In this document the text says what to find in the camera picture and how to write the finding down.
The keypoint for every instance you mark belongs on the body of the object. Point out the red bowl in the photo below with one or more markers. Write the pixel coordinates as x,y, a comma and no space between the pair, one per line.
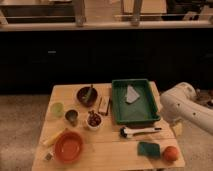
68,147

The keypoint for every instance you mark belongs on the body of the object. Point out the dark metal cup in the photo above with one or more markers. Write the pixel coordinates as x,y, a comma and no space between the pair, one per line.
72,117

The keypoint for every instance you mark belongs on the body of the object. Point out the small grey object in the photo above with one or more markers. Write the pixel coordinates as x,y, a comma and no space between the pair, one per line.
48,156

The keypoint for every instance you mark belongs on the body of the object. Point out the dark brown bowl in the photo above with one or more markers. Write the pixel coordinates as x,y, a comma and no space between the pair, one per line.
81,96

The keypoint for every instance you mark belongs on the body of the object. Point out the green sponge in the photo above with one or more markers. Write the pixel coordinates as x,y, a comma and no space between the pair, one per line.
148,149

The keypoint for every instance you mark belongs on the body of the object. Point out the grey folded cloth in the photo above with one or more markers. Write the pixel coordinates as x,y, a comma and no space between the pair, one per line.
131,95

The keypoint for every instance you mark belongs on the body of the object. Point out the green plastic tray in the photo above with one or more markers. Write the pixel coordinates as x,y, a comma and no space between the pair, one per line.
142,111

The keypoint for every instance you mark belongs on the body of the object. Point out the yellow banana shaped object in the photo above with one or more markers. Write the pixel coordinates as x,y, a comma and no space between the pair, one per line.
51,140

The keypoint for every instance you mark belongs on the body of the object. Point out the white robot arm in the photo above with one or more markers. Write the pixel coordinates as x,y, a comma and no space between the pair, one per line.
179,103

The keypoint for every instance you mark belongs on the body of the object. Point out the wooden block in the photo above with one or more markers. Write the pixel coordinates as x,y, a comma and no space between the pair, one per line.
104,105

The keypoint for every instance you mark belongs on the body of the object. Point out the light green cup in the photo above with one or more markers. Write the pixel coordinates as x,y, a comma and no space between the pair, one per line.
57,109

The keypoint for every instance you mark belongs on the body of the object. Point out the white cup with red contents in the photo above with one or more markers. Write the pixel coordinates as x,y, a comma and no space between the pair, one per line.
93,121

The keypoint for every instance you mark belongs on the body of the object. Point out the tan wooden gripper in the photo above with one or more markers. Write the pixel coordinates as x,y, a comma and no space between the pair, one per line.
177,129

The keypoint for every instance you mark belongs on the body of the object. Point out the green utensil in bowl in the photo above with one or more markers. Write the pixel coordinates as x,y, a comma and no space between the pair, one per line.
87,96

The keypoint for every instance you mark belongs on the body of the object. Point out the white handled dish brush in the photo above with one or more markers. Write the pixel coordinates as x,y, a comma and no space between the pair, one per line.
126,132

